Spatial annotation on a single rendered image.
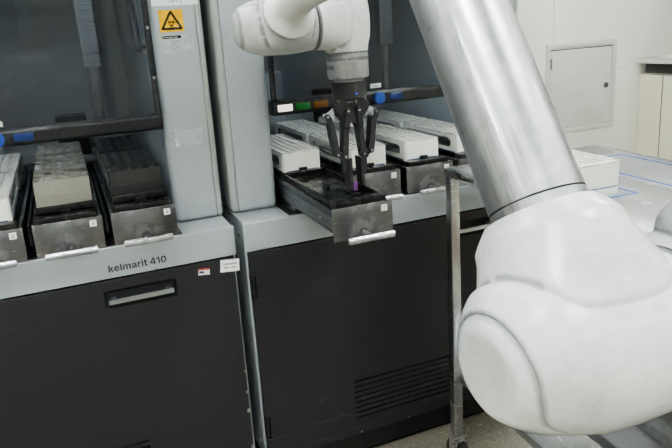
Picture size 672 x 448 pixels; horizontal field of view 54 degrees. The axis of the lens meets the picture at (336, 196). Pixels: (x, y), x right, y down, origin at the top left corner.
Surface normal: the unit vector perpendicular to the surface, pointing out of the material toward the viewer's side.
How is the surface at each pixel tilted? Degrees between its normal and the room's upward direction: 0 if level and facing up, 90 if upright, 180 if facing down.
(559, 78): 90
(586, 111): 90
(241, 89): 90
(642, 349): 68
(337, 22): 89
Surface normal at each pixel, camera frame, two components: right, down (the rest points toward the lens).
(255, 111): 0.39, 0.21
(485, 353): -0.87, 0.26
